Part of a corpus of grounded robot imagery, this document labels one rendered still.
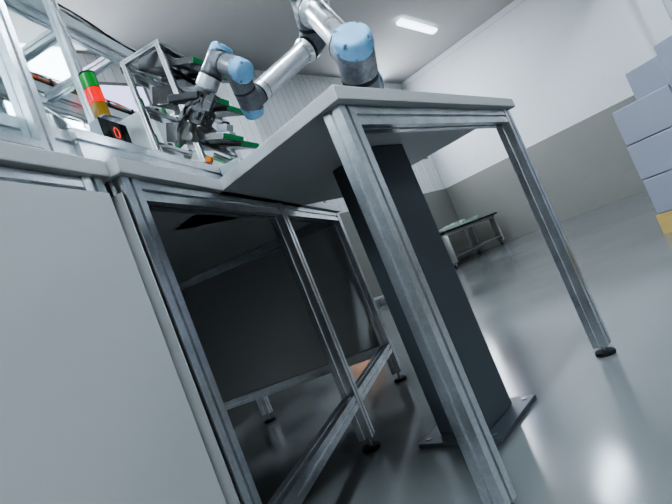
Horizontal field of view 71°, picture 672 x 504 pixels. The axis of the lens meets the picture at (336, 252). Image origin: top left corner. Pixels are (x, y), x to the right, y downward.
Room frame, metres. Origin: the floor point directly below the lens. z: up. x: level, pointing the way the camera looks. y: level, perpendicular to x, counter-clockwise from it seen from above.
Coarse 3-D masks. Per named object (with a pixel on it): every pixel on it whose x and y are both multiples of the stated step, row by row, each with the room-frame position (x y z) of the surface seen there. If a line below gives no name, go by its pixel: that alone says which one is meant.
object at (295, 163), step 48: (336, 96) 0.85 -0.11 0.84; (384, 96) 0.97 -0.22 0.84; (432, 96) 1.12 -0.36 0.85; (480, 96) 1.33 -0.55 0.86; (288, 144) 0.99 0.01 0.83; (384, 144) 1.32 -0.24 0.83; (432, 144) 1.58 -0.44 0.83; (240, 192) 1.21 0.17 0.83; (288, 192) 1.42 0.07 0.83; (336, 192) 1.73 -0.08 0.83
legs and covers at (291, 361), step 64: (128, 192) 0.80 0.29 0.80; (192, 192) 1.01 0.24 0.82; (256, 256) 2.30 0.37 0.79; (320, 256) 2.27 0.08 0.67; (192, 320) 2.47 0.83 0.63; (256, 320) 2.38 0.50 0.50; (320, 320) 1.49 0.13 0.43; (192, 384) 0.79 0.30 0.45; (256, 384) 2.42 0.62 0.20; (320, 448) 1.13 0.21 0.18
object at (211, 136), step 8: (168, 128) 1.85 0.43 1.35; (176, 128) 1.83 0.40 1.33; (200, 128) 1.94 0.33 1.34; (168, 136) 1.85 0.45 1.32; (176, 136) 1.84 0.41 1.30; (200, 136) 1.79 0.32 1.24; (208, 136) 1.78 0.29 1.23; (216, 136) 1.76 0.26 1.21; (224, 136) 1.76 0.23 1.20; (232, 136) 1.80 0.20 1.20; (240, 136) 1.85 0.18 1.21; (192, 144) 1.95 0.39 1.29
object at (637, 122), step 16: (656, 48) 2.87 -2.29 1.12; (656, 64) 3.23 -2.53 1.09; (640, 80) 3.34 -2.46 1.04; (656, 80) 3.26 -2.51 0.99; (640, 96) 3.38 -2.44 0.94; (656, 96) 2.97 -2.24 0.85; (624, 112) 3.15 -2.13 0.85; (640, 112) 3.07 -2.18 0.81; (656, 112) 3.00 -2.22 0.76; (624, 128) 3.18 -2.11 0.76; (640, 128) 3.11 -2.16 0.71; (656, 128) 3.03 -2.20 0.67; (640, 144) 3.14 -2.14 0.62; (656, 144) 3.06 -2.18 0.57; (640, 160) 3.18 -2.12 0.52; (656, 160) 3.10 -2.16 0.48; (640, 176) 3.21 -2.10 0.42; (656, 176) 3.13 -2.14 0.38; (656, 192) 3.17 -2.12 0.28; (656, 208) 3.20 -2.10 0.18
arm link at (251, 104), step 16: (304, 48) 1.64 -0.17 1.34; (320, 48) 1.68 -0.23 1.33; (288, 64) 1.61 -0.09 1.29; (304, 64) 1.66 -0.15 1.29; (256, 80) 1.57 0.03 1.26; (272, 80) 1.57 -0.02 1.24; (288, 80) 1.64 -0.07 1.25; (240, 96) 1.51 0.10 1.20; (256, 96) 1.54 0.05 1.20; (256, 112) 1.57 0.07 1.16
